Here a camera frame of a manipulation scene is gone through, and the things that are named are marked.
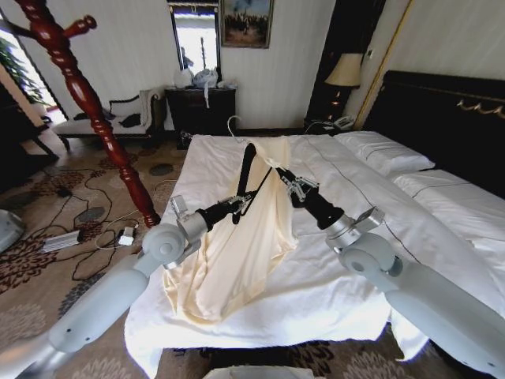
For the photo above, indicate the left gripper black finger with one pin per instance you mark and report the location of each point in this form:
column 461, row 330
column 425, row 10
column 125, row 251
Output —
column 245, row 197
column 242, row 210

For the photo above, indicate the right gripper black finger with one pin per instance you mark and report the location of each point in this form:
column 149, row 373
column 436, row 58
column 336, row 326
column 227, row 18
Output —
column 287, row 182
column 304, row 184

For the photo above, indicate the black hanger with silver hook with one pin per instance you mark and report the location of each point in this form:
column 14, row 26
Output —
column 246, row 166

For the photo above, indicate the cream garment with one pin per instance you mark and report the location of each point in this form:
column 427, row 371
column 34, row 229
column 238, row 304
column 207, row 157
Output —
column 244, row 252

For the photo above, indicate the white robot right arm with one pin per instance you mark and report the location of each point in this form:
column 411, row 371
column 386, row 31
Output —
column 434, row 300

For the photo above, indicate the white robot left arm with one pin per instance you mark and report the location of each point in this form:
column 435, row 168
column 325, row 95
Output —
column 98, row 304

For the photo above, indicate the white bed sheet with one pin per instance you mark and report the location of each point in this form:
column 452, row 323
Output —
column 315, row 284

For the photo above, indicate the dark nightstand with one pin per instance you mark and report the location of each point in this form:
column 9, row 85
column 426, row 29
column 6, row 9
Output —
column 317, row 129

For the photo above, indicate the white telephone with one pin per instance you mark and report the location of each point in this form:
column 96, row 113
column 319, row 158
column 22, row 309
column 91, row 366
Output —
column 343, row 121

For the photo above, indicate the small black device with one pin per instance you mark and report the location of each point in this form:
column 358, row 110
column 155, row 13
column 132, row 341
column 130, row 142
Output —
column 185, row 139

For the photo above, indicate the white pillow with dark piping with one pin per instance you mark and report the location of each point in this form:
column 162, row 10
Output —
column 461, row 201
column 388, row 152

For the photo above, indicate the white power adapter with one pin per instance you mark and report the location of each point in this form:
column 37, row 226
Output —
column 126, row 236

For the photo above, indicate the dark wooden dresser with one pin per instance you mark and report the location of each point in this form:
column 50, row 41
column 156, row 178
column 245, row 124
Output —
column 189, row 110

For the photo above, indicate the table lamp with cream shade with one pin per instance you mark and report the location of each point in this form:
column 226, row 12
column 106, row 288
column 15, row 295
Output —
column 345, row 71

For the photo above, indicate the crumpled plastic bag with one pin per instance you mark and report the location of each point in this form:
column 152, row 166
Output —
column 205, row 77

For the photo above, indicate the black cloth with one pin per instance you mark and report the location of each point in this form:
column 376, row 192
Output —
column 131, row 120

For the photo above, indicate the white knitted throw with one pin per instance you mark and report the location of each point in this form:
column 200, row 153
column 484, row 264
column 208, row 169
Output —
column 148, row 106

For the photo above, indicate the white round object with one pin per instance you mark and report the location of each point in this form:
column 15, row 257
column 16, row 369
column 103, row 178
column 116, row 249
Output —
column 182, row 78

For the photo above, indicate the dark headboard with gold ornament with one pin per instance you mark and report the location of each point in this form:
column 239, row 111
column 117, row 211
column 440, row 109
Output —
column 426, row 114

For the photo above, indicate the silver power supply box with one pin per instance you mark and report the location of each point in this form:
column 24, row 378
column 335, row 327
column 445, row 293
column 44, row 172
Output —
column 61, row 241

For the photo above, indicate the framed painting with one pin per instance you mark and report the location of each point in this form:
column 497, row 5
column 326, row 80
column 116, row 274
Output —
column 246, row 23

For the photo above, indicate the white robot front shell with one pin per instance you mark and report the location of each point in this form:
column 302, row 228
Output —
column 248, row 374

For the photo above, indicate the red wooden coat rack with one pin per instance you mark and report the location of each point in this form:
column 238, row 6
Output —
column 79, row 88

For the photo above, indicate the dark wooden cabinet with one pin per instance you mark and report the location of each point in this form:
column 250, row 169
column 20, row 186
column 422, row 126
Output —
column 19, row 150

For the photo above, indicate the grey rounded device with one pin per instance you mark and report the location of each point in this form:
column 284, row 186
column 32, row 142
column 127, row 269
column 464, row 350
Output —
column 10, row 231

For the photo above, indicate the green potted plant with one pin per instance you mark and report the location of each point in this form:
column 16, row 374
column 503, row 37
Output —
column 12, row 63

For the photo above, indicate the white chaise with dark frame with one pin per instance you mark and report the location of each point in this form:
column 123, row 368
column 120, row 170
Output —
column 79, row 127

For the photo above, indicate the wall mirror with dark frame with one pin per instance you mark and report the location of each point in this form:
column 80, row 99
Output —
column 197, row 39

